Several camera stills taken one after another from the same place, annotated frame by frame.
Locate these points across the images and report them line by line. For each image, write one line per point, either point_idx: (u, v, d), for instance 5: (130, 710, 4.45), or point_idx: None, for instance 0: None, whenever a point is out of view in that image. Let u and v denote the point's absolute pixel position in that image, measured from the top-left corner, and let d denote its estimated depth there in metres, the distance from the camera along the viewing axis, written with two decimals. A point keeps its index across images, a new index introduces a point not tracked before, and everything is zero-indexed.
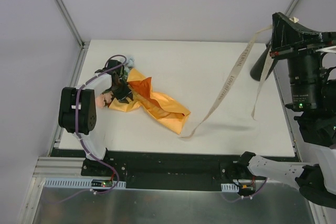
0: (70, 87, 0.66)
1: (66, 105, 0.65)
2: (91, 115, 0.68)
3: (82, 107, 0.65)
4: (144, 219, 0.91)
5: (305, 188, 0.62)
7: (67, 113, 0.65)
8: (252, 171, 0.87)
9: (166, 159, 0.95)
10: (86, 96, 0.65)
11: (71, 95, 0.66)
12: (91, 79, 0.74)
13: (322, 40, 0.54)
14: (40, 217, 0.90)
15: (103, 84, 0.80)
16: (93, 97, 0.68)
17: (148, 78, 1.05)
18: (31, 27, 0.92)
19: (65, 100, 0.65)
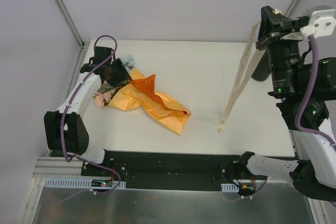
0: (53, 112, 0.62)
1: (52, 131, 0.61)
2: (82, 137, 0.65)
3: (69, 132, 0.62)
4: (144, 219, 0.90)
5: (300, 181, 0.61)
7: (55, 139, 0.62)
8: (252, 170, 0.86)
9: (166, 159, 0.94)
10: (72, 121, 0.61)
11: (55, 120, 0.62)
12: (75, 93, 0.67)
13: (283, 27, 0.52)
14: (41, 217, 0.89)
15: (93, 88, 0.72)
16: (80, 119, 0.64)
17: (152, 76, 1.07)
18: (31, 27, 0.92)
19: (50, 127, 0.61)
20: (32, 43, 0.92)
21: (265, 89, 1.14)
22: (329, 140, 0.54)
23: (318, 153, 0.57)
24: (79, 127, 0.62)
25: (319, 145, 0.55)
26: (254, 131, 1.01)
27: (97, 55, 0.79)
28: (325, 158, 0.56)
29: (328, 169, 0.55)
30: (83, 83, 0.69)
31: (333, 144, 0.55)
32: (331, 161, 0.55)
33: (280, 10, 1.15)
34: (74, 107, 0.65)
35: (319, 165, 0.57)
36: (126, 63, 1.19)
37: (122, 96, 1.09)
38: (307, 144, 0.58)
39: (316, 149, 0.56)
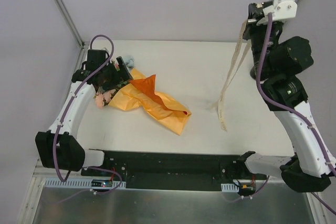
0: (45, 132, 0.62)
1: (45, 152, 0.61)
2: (76, 156, 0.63)
3: (62, 152, 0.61)
4: (144, 219, 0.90)
5: (286, 174, 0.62)
7: (49, 158, 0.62)
8: (249, 167, 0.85)
9: (166, 159, 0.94)
10: (63, 142, 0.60)
11: (48, 141, 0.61)
12: (66, 110, 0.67)
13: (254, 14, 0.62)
14: (40, 217, 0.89)
15: (85, 99, 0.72)
16: (73, 139, 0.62)
17: (153, 76, 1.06)
18: (31, 27, 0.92)
19: (42, 148, 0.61)
20: (32, 43, 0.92)
21: None
22: (306, 121, 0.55)
23: (297, 137, 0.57)
24: (70, 148, 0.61)
25: (297, 127, 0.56)
26: (254, 131, 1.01)
27: (90, 60, 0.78)
28: (304, 141, 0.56)
29: (307, 152, 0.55)
30: (75, 96, 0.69)
31: (311, 126, 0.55)
32: (309, 145, 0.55)
33: None
34: (66, 125, 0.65)
35: (300, 150, 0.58)
36: (126, 63, 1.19)
37: (122, 97, 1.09)
38: (289, 127, 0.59)
39: (295, 131, 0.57)
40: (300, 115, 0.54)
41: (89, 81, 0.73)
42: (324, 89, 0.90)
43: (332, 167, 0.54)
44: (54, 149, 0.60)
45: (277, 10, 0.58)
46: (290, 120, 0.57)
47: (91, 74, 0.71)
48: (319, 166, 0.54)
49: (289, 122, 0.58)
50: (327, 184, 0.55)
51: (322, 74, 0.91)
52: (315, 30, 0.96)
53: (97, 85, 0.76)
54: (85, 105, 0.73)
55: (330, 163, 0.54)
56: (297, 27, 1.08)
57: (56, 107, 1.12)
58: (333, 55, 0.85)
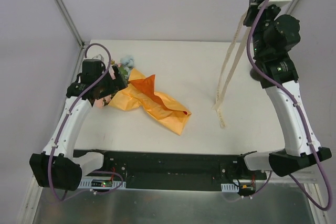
0: (40, 154, 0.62)
1: (40, 173, 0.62)
2: (73, 178, 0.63)
3: (56, 173, 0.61)
4: (144, 219, 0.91)
5: (273, 159, 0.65)
7: (45, 179, 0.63)
8: (247, 162, 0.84)
9: (166, 159, 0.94)
10: (59, 163, 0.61)
11: (42, 162, 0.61)
12: (61, 130, 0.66)
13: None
14: (41, 217, 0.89)
15: (82, 115, 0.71)
16: (68, 160, 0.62)
17: (152, 76, 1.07)
18: (31, 27, 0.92)
19: (37, 170, 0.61)
20: (32, 44, 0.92)
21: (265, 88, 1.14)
22: (291, 98, 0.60)
23: (284, 115, 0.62)
24: (65, 169, 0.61)
25: (283, 103, 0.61)
26: (254, 131, 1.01)
27: (85, 71, 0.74)
28: (289, 118, 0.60)
29: (291, 129, 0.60)
30: (70, 113, 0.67)
31: (296, 104, 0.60)
32: (293, 121, 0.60)
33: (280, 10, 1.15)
34: (61, 147, 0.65)
35: (286, 127, 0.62)
36: (126, 63, 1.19)
37: (122, 96, 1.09)
38: (277, 105, 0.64)
39: (283, 109, 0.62)
40: (285, 90, 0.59)
41: (84, 95, 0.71)
42: (324, 89, 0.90)
43: (313, 148, 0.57)
44: (49, 171, 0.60)
45: None
46: (277, 96, 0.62)
47: (86, 90, 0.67)
48: (300, 142, 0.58)
49: (277, 98, 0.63)
50: (305, 164, 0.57)
51: (322, 74, 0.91)
52: (315, 30, 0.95)
53: (92, 97, 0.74)
54: (82, 119, 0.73)
55: (312, 144, 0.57)
56: None
57: (56, 107, 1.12)
58: (333, 55, 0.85)
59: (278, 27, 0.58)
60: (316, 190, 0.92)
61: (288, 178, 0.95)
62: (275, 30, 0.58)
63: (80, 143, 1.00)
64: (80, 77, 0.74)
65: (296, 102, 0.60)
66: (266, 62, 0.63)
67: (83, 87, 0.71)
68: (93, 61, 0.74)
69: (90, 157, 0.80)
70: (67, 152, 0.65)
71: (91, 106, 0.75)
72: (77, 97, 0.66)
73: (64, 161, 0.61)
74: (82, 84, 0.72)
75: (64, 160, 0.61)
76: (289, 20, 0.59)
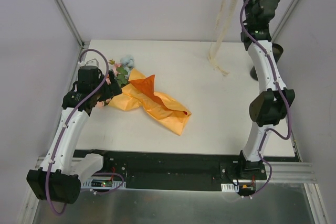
0: (37, 170, 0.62)
1: (39, 189, 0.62)
2: (71, 192, 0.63)
3: (54, 189, 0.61)
4: (144, 219, 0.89)
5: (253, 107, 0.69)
7: (43, 194, 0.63)
8: (245, 153, 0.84)
9: (166, 159, 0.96)
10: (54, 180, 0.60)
11: (39, 179, 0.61)
12: (56, 147, 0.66)
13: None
14: (41, 217, 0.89)
15: (79, 127, 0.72)
16: (65, 176, 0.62)
17: (151, 77, 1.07)
18: (31, 27, 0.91)
19: (34, 186, 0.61)
20: (32, 44, 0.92)
21: None
22: (263, 50, 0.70)
23: (258, 64, 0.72)
24: (62, 185, 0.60)
25: (256, 54, 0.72)
26: None
27: (81, 80, 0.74)
28: (261, 65, 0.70)
29: (262, 74, 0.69)
30: (66, 126, 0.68)
31: (266, 54, 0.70)
32: (263, 67, 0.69)
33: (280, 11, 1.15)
34: (58, 162, 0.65)
35: (260, 75, 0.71)
36: (126, 63, 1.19)
37: (122, 97, 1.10)
38: (254, 59, 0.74)
39: (257, 60, 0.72)
40: (261, 45, 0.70)
41: (81, 106, 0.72)
42: (324, 89, 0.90)
43: (278, 84, 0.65)
44: (46, 186, 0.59)
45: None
46: (253, 50, 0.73)
47: (82, 101, 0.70)
48: (269, 83, 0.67)
49: (253, 52, 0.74)
50: (272, 98, 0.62)
51: (322, 74, 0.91)
52: (315, 30, 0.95)
53: (88, 106, 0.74)
54: (80, 131, 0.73)
55: (277, 81, 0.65)
56: (297, 27, 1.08)
57: (56, 107, 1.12)
58: (332, 55, 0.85)
59: (261, 3, 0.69)
60: (316, 189, 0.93)
61: (289, 178, 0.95)
62: (258, 5, 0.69)
63: (81, 143, 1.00)
64: (76, 85, 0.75)
65: (266, 52, 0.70)
66: (249, 29, 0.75)
67: (79, 97, 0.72)
68: (88, 68, 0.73)
69: (90, 162, 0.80)
70: (64, 167, 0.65)
71: (88, 115, 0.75)
72: (74, 108, 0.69)
73: (62, 177, 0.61)
74: (78, 94, 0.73)
75: (62, 176, 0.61)
76: None
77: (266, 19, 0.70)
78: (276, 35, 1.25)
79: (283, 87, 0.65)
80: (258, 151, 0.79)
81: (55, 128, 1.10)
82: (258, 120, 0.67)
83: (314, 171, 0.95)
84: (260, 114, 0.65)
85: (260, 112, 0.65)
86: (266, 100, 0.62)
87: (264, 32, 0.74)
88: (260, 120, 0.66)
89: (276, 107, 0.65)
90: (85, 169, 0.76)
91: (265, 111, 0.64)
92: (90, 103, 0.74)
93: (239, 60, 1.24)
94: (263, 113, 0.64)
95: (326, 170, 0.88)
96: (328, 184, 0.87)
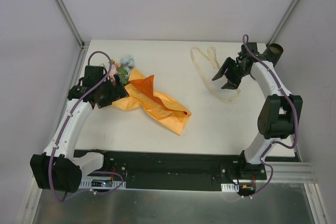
0: (41, 155, 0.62)
1: (41, 174, 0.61)
2: (72, 178, 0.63)
3: (57, 174, 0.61)
4: (144, 219, 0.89)
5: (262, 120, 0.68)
7: (45, 181, 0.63)
8: (247, 158, 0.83)
9: (166, 159, 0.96)
10: (59, 164, 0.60)
11: (42, 163, 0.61)
12: (61, 132, 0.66)
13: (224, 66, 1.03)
14: (40, 217, 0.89)
15: (82, 117, 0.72)
16: (68, 161, 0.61)
17: (151, 77, 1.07)
18: (31, 27, 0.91)
19: (38, 171, 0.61)
20: (32, 44, 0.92)
21: None
22: (264, 65, 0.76)
23: (261, 79, 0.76)
24: (64, 170, 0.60)
25: (259, 71, 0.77)
26: (254, 131, 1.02)
27: (87, 76, 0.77)
28: (263, 78, 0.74)
29: (266, 85, 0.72)
30: (71, 115, 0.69)
31: (268, 68, 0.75)
32: (267, 80, 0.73)
33: (280, 11, 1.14)
34: (61, 148, 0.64)
35: (264, 88, 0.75)
36: (126, 63, 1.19)
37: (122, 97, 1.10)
38: (257, 76, 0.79)
39: (259, 75, 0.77)
40: (262, 62, 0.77)
41: (85, 98, 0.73)
42: (324, 90, 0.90)
43: (283, 91, 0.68)
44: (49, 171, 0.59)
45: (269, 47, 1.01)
46: (255, 68, 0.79)
47: (87, 93, 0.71)
48: (273, 90, 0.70)
49: (255, 70, 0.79)
50: (279, 104, 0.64)
51: (322, 74, 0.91)
52: (315, 30, 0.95)
53: (93, 100, 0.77)
54: (83, 122, 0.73)
55: (282, 88, 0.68)
56: (297, 27, 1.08)
57: (56, 107, 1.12)
58: (332, 55, 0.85)
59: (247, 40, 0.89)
60: (316, 189, 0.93)
61: (289, 178, 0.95)
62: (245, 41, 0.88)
63: (81, 142, 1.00)
64: (82, 81, 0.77)
65: (268, 67, 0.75)
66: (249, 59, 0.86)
67: (84, 91, 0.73)
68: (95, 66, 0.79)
69: (90, 158, 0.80)
70: (67, 153, 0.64)
71: (91, 108, 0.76)
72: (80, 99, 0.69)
73: (64, 162, 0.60)
74: (83, 87, 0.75)
75: (65, 162, 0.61)
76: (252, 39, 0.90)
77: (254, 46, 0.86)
78: (275, 35, 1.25)
79: (289, 93, 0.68)
80: (260, 158, 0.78)
81: (55, 128, 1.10)
82: (268, 132, 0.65)
83: (314, 171, 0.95)
84: (269, 123, 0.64)
85: (269, 120, 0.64)
86: (273, 104, 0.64)
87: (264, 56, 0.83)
88: (269, 130, 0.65)
89: (287, 118, 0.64)
90: (86, 166, 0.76)
91: (274, 119, 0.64)
92: (94, 96, 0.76)
93: None
94: (272, 120, 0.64)
95: (326, 171, 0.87)
96: (328, 184, 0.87)
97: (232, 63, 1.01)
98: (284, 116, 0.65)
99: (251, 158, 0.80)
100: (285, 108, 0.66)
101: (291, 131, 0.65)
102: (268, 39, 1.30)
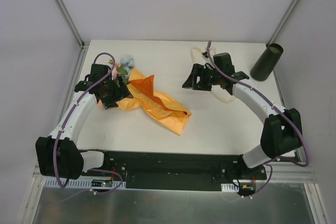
0: (46, 137, 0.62)
1: (44, 158, 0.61)
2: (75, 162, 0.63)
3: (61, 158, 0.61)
4: (144, 219, 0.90)
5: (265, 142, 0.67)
7: (48, 166, 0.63)
8: (248, 163, 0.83)
9: (166, 159, 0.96)
10: (64, 147, 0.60)
11: (48, 146, 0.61)
12: (68, 117, 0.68)
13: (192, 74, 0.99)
14: (41, 217, 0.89)
15: (86, 109, 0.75)
16: (73, 145, 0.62)
17: (151, 77, 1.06)
18: (31, 28, 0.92)
19: (42, 155, 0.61)
20: (32, 44, 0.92)
21: (265, 87, 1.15)
22: (247, 86, 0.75)
23: (249, 100, 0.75)
24: (69, 153, 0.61)
25: (243, 92, 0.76)
26: (254, 131, 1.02)
27: (93, 73, 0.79)
28: (251, 99, 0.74)
29: (258, 105, 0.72)
30: (77, 104, 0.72)
31: (251, 88, 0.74)
32: (256, 100, 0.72)
33: (280, 11, 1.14)
34: (66, 131, 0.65)
35: (255, 108, 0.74)
36: (126, 63, 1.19)
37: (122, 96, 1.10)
38: (243, 97, 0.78)
39: (245, 96, 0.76)
40: (242, 83, 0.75)
41: (91, 91, 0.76)
42: (324, 91, 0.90)
43: (277, 108, 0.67)
44: (54, 152, 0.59)
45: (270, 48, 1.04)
46: (238, 90, 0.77)
47: (94, 84, 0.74)
48: (267, 109, 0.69)
49: (239, 92, 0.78)
50: (279, 124, 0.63)
51: (322, 75, 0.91)
52: (315, 30, 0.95)
53: (98, 95, 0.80)
54: (86, 114, 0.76)
55: (274, 105, 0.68)
56: (297, 27, 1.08)
57: (56, 107, 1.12)
58: (333, 55, 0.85)
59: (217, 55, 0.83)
60: (316, 189, 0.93)
61: (289, 178, 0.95)
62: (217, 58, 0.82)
63: (81, 142, 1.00)
64: (88, 78, 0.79)
65: (251, 87, 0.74)
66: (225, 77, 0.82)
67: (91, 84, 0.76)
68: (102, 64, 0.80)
69: (90, 155, 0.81)
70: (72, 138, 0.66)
71: (95, 102, 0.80)
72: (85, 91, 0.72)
73: (70, 145, 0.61)
74: (90, 82, 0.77)
75: (70, 144, 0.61)
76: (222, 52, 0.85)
77: (228, 62, 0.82)
78: (275, 35, 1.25)
79: (283, 109, 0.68)
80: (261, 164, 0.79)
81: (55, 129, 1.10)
82: (276, 154, 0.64)
83: (314, 171, 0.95)
84: (275, 145, 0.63)
85: (274, 143, 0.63)
86: (274, 126, 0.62)
87: (239, 73, 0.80)
88: (277, 152, 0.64)
89: (289, 134, 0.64)
90: (86, 159, 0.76)
91: (279, 140, 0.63)
92: (99, 91, 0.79)
93: (239, 60, 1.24)
94: (277, 141, 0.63)
95: (326, 171, 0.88)
96: (328, 184, 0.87)
97: (200, 70, 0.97)
98: (286, 132, 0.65)
99: (252, 163, 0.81)
100: (285, 125, 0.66)
101: (297, 145, 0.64)
102: (268, 39, 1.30)
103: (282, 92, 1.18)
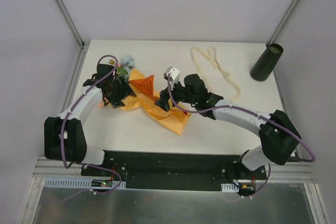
0: (55, 117, 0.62)
1: (51, 136, 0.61)
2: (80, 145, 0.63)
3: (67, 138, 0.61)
4: (144, 219, 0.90)
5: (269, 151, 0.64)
7: (53, 146, 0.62)
8: (251, 167, 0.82)
9: (166, 159, 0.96)
10: (71, 127, 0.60)
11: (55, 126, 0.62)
12: (77, 102, 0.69)
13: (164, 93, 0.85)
14: (41, 217, 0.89)
15: (93, 101, 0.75)
16: (80, 127, 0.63)
17: (150, 77, 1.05)
18: (30, 28, 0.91)
19: (49, 134, 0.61)
20: (32, 44, 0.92)
21: (265, 87, 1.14)
22: (225, 107, 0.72)
23: (234, 118, 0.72)
24: (75, 134, 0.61)
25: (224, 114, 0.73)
26: None
27: (100, 72, 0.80)
28: (235, 117, 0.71)
29: (244, 121, 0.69)
30: (85, 94, 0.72)
31: (230, 106, 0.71)
32: (240, 116, 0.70)
33: (281, 11, 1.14)
34: (74, 114, 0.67)
35: (243, 125, 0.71)
36: (126, 63, 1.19)
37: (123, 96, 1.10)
38: (227, 118, 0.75)
39: (229, 116, 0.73)
40: (219, 106, 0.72)
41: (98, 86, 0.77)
42: (324, 91, 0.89)
43: (263, 116, 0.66)
44: (62, 131, 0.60)
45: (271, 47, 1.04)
46: (220, 114, 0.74)
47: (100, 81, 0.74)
48: (256, 120, 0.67)
49: (221, 115, 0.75)
50: (273, 130, 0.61)
51: (322, 75, 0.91)
52: (315, 30, 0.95)
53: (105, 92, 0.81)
54: (92, 106, 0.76)
55: (259, 114, 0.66)
56: (297, 27, 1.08)
57: (56, 107, 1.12)
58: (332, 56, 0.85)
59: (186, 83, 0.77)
60: (316, 189, 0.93)
61: (289, 178, 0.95)
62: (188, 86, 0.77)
63: None
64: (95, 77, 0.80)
65: (229, 105, 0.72)
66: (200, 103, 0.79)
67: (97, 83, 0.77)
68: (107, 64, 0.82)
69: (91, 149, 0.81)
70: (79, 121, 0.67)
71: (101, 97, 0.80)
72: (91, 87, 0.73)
73: (77, 125, 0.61)
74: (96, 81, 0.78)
75: (77, 124, 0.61)
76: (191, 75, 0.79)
77: (202, 87, 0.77)
78: (276, 35, 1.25)
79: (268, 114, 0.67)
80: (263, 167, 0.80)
81: None
82: (285, 159, 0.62)
83: (314, 171, 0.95)
84: (280, 151, 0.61)
85: (279, 150, 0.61)
86: (270, 135, 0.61)
87: (213, 96, 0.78)
88: (286, 157, 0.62)
89: (286, 134, 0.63)
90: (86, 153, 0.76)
91: (280, 145, 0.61)
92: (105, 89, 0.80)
93: (239, 60, 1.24)
94: (279, 147, 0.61)
95: (326, 171, 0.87)
96: (328, 185, 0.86)
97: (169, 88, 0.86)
98: (282, 135, 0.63)
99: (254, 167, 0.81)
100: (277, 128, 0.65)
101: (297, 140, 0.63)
102: (269, 39, 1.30)
103: (282, 92, 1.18)
